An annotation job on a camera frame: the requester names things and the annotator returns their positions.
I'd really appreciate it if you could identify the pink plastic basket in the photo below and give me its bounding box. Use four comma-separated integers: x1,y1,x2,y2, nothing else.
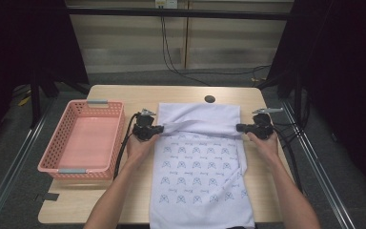
37,99,126,181

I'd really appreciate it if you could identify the yellow floor object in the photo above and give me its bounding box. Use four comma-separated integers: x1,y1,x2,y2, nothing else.
17,94,32,108

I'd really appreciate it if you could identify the hand-held gripper black cable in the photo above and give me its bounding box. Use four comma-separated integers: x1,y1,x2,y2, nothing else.
113,113,140,180
271,125,304,194

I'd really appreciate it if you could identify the black wall socket cable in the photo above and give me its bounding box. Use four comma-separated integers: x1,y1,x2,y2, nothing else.
160,6,213,87

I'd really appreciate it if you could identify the right hand-held gripper black cable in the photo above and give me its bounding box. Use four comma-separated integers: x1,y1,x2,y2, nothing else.
271,125,304,194

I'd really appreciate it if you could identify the white wall socket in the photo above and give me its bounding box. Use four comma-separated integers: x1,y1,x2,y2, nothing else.
154,0,179,10

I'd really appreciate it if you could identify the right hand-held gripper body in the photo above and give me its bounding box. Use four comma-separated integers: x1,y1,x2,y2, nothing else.
251,107,284,140

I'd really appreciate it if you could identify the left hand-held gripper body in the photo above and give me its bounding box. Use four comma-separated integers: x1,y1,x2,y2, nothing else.
132,108,157,141

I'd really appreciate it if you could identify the pale lilac printed shirt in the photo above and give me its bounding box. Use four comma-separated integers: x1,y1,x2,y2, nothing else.
149,102,255,229

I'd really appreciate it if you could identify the person's left hand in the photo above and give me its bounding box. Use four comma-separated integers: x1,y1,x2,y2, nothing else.
126,133,160,170

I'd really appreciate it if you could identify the black horizontal bar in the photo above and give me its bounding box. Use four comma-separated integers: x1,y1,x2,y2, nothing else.
66,8,295,22

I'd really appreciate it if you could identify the black curtain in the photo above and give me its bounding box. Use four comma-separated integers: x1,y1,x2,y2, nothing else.
266,0,366,201
0,0,90,154

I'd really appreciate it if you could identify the grey tape piece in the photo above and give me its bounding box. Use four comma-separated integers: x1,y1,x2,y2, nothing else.
42,192,60,202

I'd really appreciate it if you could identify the metal floor rail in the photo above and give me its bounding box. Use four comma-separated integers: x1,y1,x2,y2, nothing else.
280,98,356,229
0,98,56,229

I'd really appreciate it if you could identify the person's right hand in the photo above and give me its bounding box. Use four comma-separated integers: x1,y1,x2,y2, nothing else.
246,133,280,166

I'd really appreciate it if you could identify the black metal stand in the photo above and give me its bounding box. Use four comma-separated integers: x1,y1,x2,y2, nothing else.
30,63,42,129

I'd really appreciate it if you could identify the left hand-held gripper black cable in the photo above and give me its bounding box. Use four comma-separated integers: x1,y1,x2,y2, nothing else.
113,113,140,180

